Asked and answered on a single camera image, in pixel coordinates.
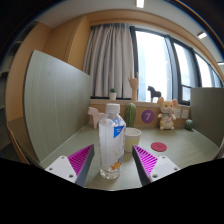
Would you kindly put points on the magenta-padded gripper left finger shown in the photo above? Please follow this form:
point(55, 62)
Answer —
point(60, 166)

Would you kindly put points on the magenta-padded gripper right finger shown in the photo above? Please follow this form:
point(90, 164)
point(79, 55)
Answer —
point(163, 166)

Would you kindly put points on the clear plastic water bottle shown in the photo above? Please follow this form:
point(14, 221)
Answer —
point(111, 146)

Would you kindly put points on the flat round red coaster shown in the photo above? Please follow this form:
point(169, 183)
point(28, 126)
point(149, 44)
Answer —
point(158, 147)

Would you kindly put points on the cream paper cup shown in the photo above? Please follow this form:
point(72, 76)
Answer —
point(134, 140)

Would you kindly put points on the small round green cactus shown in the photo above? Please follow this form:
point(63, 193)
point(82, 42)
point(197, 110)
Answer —
point(189, 125)

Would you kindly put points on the plush mouse toy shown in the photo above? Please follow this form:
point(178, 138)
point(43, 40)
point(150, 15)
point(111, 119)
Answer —
point(167, 115)

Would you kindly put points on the round purple number sign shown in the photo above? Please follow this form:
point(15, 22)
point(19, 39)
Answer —
point(148, 116)

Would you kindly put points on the tall green cactus ornament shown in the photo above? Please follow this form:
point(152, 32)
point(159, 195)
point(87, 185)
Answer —
point(130, 115)

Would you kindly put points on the pink horse figurine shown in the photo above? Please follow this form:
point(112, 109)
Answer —
point(96, 116)

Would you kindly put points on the green-grey desk partition panel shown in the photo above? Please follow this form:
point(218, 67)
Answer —
point(206, 113)
point(56, 103)

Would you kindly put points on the black horse figurine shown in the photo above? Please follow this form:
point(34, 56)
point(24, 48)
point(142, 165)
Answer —
point(154, 93)

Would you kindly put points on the wooden desk back ledge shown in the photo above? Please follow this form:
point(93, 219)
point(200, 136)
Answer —
point(100, 102)

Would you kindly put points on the wooden hand model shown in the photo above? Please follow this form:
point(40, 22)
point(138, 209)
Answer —
point(134, 86)

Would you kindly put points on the small plant in white pot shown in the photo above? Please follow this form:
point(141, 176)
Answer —
point(113, 95)

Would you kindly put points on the dark-framed window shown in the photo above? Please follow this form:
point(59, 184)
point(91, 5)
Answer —
point(153, 60)

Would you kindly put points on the grey curtain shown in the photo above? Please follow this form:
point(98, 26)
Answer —
point(108, 60)

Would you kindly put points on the ceiling lights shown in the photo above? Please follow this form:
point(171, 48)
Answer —
point(140, 3)

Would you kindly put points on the white wall socket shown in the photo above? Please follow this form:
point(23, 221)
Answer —
point(185, 114)
point(177, 113)

